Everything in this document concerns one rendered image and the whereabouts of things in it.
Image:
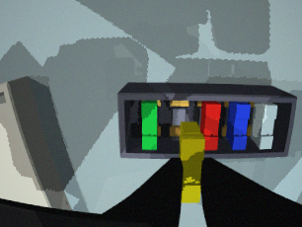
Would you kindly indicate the white rectangular tray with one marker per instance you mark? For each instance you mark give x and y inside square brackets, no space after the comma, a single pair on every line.
[27,171]

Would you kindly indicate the green fuse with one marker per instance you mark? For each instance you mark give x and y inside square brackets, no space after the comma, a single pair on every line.
[150,125]

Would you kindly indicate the dark grey fuse block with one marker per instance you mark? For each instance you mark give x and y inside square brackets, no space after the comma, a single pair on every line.
[256,121]

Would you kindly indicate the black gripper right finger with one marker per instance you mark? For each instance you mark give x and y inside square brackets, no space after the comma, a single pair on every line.
[232,200]

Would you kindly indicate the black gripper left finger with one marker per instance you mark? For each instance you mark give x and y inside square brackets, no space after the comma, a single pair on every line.
[156,203]

